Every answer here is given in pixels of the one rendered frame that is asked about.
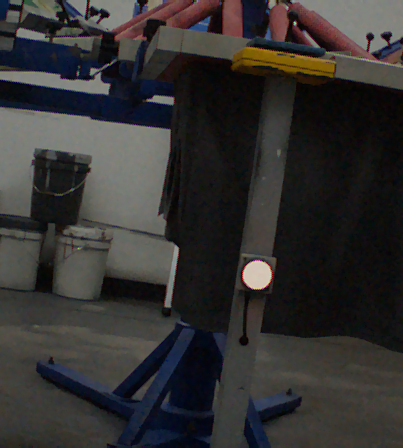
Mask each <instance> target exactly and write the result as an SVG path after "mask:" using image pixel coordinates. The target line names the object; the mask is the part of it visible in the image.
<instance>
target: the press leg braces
mask: <svg viewBox="0 0 403 448"><path fill-rule="evenodd" d="M174 329H175V328H174ZM174 329H173V330H172V332H171V333H170V334H169V335H168V336H167V337H166V338H165V339H164V340H163V341H162V342H161V343H159V344H158V345H157V347H156V348H155V349H154V350H153V351H152V352H151V353H150V354H149V356H147V357H146V358H145V359H144V360H143V361H142V362H141V363H140V365H139V366H138V367H136V368H135V369H134V370H133V371H132V372H131V373H130V374H129V375H128V376H127V377H126V379H125V380H124V381H123V382H122V383H121V384H120V385H119V386H118V387H116V388H115V389H114V391H113V392H103V394H105V395H109V396H112V397H114V398H116V399H117V400H119V401H121V402H139V404H138V406H137V408H136V409H135V410H136V411H135V412H134V414H133V415H132V417H131V419H129V421H128V423H127V425H126V426H125V429H124V431H123V432H122V434H121V435H120V436H119V438H118V440H116V441H111V442H108V443H106V445H108V446H111V447H115V448H142V447H145V446H150V443H147V442H144V441H141V439H142V438H143V435H144V433H145V432H146V430H147V429H148V427H149V426H150V424H151V422H152V421H153V419H154V416H155V414H156V413H157V412H158V410H159V408H160V406H161V405H162V404H163V402H164V400H165V398H166V397H167V394H168V392H169V390H170V389H171V387H172V385H173V384H174V383H175V381H176V379H177V377H178V376H179V374H180V373H181V371H182V369H183V368H184V367H183V366H184V364H185V362H186V361H187V360H188V358H189V356H190V354H191V353H192V351H193V349H194V347H195V345H196V338H197V331H196V330H193V329H188V328H183V329H182V331H181V333H180V336H179V338H178V339H177V341H176V342H175V341H174V340H173V336H174ZM226 343H227V339H226V337H225V335H224V333H211V335H210V342H209V351H210V353H211V355H212V358H213V360H214V362H215V364H216V367H217V369H218V374H217V380H218V383H219V386H220V380H221V374H222V368H223V361H224V355H225V348H226ZM157 371H158V373H157ZM156 373H157V374H156ZM155 374H156V376H155V378H154V380H153V381H152V382H151V384H150V386H149V387H148V389H147V392H146V393H145V395H144V397H143V398H142V400H138V399H136V398H134V397H132V396H133V395H134V394H135V393H136V392H137V391H139V390H140V389H141V388H142V387H143V386H144V385H145V383H146V382H147V381H149V380H150V379H151V378H152V377H153V376H154V375H155ZM243 432H244V435H245V438H246V440H247V442H248V445H249V447H250V448H271V446H270V444H269V441H268V437H267V435H266V432H265V430H264V428H263V426H262V423H261V422H260V419H259V414H258V413H257V410H256V408H255V405H254V404H253V401H252V399H251V396H250V394H249V400H248V406H247V413H246V418H245V424H244V431H243Z"/></svg>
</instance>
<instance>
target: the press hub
mask: <svg viewBox="0 0 403 448"><path fill-rule="evenodd" d="M240 1H241V4H242V38H244V39H250V40H253V39H254V38H256V37H257V36H255V33H252V32H251V25H252V24H257V25H262V22H263V16H264V9H265V0H240ZM183 328H188V329H193V330H196V331H197V338H196V345H195V347H194V349H193V351H192V353H191V354H190V356H189V358H188V360H187V361H186V362H185V364H184V366H183V367H184V368H183V369H182V371H181V373H180V374H179V376H178V377H177V379H176V381H175V383H174V384H173V385H172V387H171V389H170V392H169V398H168V402H163V404H162V405H161V406H160V408H159V410H158V412H157V413H156V414H155V416H154V418H155V431H157V430H160V429H165V430H168V431H171V432H174V433H181V434H187V442H186V447H185V448H190V440H191V436H192V435H212V429H213V423H214V416H215V411H216V409H215V408H213V407H212V406H213V399H214V394H215V387H216V381H217V374H218V369H217V367H216V364H215V362H214V360H213V358H212V355H211V353H210V351H209V342H210V335H211V333H217V332H211V331H208V330H204V329H201V328H195V327H192V326H191V325H189V324H187V323H186V322H185V321H184V320H183V319H182V318H181V317H180V320H177V321H176V323H175V329H174V336H173V340H174V341H175V342H176V341H177V339H178V338H179V336H180V333H181V331H182V329H183Z"/></svg>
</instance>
